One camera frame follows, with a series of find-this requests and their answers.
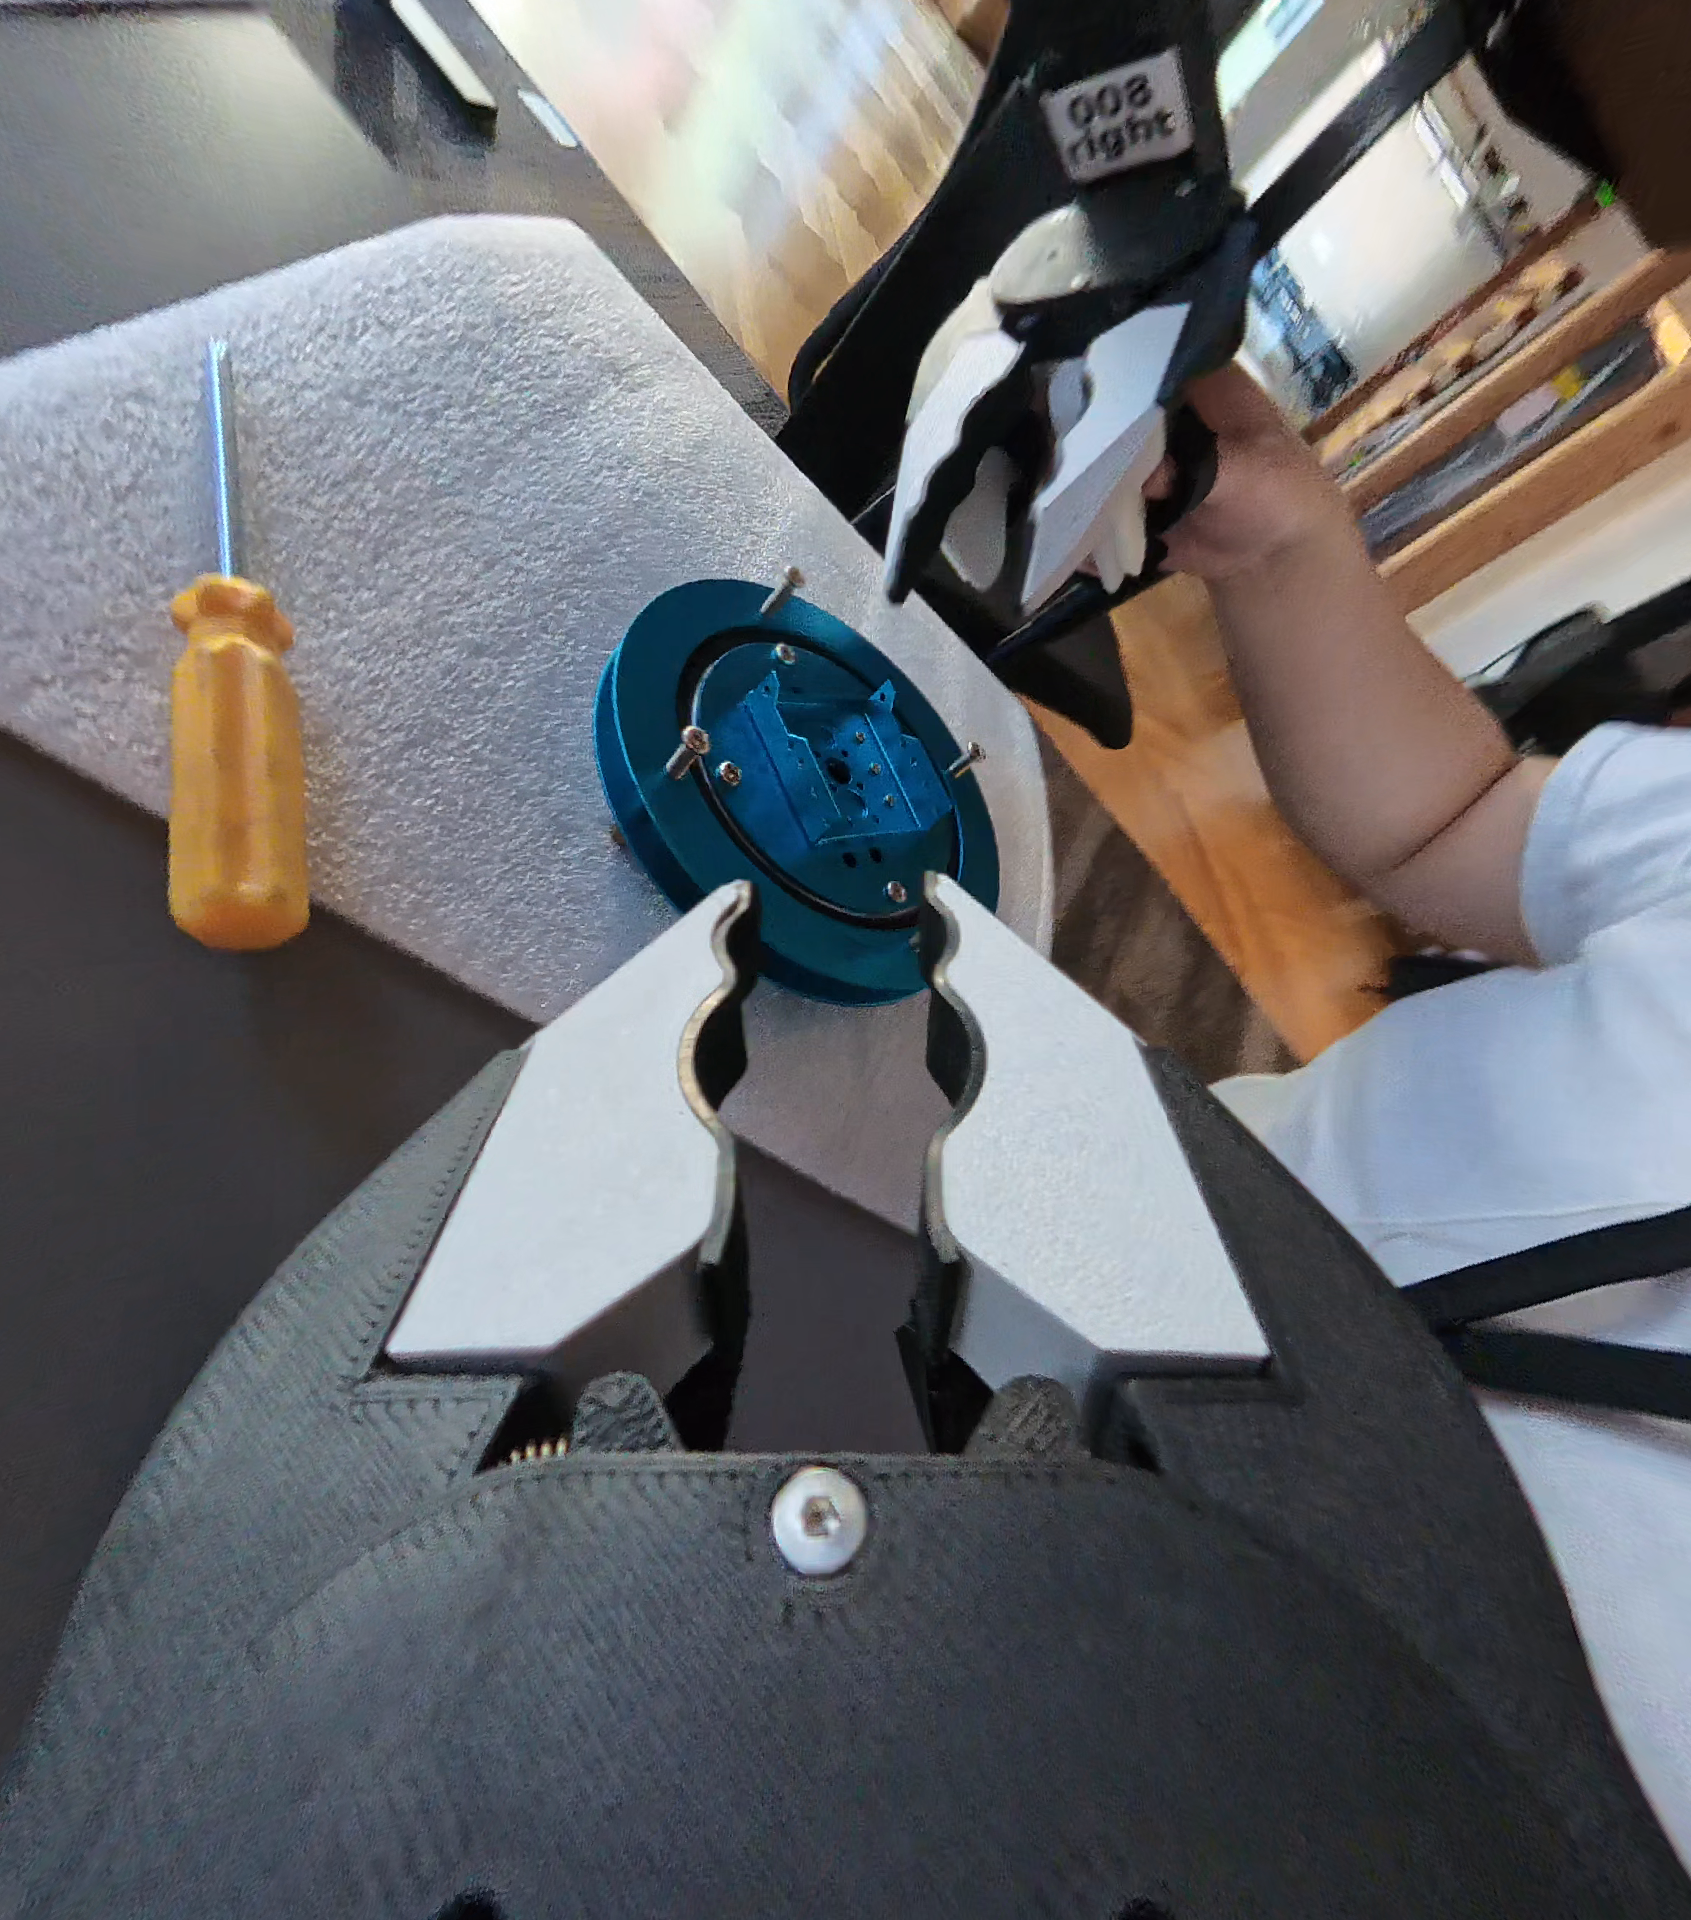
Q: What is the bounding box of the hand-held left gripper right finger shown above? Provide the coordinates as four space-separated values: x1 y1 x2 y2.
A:
896 875 1271 1451

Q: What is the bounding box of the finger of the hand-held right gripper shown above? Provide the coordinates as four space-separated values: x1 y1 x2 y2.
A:
883 325 1034 604
1015 299 1194 614

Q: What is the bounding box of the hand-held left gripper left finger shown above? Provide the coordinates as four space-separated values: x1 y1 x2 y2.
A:
384 879 762 1451

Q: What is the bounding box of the blue round metal turntable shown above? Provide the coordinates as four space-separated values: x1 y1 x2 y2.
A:
591 579 1003 1008

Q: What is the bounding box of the yellow handled screwdriver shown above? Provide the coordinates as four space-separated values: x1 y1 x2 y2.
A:
165 339 310 955

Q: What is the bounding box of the person's right forearm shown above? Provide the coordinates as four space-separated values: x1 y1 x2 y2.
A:
1204 525 1557 962

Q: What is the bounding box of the dark grey desk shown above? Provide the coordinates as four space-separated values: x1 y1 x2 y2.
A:
0 0 936 1876

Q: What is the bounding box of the person's right hand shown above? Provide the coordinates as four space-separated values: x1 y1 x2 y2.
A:
1142 365 1352 586

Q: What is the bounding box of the white foam sheet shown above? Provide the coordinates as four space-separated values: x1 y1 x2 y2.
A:
0 213 1058 1233

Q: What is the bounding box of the black metal chair frame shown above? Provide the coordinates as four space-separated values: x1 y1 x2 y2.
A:
776 150 1139 752

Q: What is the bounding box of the black strap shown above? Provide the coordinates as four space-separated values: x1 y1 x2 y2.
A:
1400 1177 1691 1442

